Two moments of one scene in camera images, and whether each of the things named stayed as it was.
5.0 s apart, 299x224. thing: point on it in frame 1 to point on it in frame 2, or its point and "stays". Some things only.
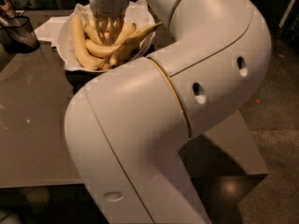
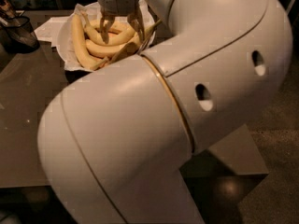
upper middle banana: x=119 y=40 stays
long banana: x=86 y=60 stays
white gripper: x=107 y=2 to x=118 y=0
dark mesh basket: x=17 y=35 stays
